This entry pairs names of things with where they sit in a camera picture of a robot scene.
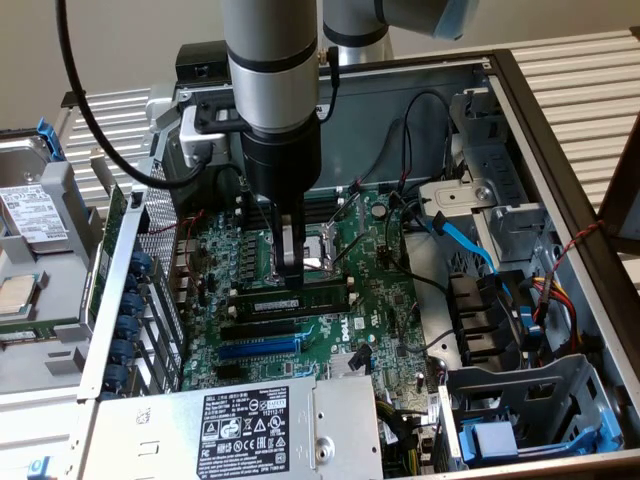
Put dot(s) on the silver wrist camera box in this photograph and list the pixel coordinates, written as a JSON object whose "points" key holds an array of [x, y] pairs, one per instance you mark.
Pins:
{"points": [[192, 140]]}

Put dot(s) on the green Dell motherboard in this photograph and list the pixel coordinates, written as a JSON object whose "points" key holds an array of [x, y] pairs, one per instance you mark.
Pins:
{"points": [[390, 300]]}

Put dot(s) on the black box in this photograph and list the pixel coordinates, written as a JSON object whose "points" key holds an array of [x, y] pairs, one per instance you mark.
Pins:
{"points": [[200, 62]]}

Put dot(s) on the silver power supply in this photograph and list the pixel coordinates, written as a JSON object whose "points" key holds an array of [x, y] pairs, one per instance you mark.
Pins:
{"points": [[160, 430]]}

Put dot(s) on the silver hard disk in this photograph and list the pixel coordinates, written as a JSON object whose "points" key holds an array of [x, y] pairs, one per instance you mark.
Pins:
{"points": [[30, 215]]}

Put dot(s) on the short black expansion slot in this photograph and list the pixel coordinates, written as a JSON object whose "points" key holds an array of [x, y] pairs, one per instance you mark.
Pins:
{"points": [[228, 372]]}

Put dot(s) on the thin steel locking lever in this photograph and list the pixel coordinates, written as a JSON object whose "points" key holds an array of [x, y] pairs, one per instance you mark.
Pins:
{"points": [[315, 267], [261, 212]]}

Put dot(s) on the green RAM stick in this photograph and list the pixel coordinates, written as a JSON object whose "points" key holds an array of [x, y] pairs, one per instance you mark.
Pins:
{"points": [[320, 300], [15, 335]]}

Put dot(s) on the dark side panel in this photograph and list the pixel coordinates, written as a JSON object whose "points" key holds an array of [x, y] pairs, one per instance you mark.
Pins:
{"points": [[625, 200]]}

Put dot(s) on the CPU socket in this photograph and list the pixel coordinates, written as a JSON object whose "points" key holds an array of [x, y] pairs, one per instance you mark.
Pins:
{"points": [[315, 245]]}

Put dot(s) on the long black expansion slot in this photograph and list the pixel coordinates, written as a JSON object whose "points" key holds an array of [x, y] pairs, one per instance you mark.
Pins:
{"points": [[257, 330]]}

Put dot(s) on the silver disk bay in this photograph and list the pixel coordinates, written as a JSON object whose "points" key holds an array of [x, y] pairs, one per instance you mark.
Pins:
{"points": [[495, 160], [550, 380]]}

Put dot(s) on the black table clamp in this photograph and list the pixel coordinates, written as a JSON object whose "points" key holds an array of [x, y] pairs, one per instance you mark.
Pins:
{"points": [[70, 100]]}

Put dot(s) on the green graphics card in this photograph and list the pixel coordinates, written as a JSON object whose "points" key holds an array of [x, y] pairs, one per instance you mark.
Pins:
{"points": [[116, 220]]}

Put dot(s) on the blue disk carrier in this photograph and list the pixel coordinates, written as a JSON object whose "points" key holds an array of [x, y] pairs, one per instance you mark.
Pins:
{"points": [[50, 140], [492, 440]]}

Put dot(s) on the silver chipset heatsink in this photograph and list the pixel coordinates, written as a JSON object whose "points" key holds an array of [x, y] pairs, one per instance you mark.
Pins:
{"points": [[337, 367]]}

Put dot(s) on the blue expansion slot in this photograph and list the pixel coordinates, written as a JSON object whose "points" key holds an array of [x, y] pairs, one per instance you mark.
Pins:
{"points": [[257, 349]]}

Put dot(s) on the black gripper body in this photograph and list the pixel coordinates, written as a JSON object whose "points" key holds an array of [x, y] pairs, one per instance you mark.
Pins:
{"points": [[282, 160]]}

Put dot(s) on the blue slot retainer clip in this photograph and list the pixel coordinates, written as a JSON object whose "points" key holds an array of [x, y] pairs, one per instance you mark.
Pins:
{"points": [[131, 283], [116, 376], [129, 327], [122, 351], [134, 303], [141, 262], [107, 396]]}

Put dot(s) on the open grey PC case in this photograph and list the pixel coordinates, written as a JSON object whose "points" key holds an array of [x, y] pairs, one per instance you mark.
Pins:
{"points": [[550, 150]]}

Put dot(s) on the grey parts rack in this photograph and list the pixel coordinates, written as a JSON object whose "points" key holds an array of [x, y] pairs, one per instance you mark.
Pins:
{"points": [[60, 280]]}

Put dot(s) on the silver CPU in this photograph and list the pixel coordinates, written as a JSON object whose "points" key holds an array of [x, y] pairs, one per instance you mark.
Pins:
{"points": [[15, 295]]}

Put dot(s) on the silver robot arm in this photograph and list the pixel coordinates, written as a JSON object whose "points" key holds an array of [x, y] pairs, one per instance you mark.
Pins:
{"points": [[270, 50]]}

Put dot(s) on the round coin battery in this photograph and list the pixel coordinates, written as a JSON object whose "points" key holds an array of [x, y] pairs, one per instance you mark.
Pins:
{"points": [[381, 210]]}

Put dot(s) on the black fan shroud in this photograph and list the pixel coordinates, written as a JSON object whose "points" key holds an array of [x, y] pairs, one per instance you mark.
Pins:
{"points": [[480, 310]]}

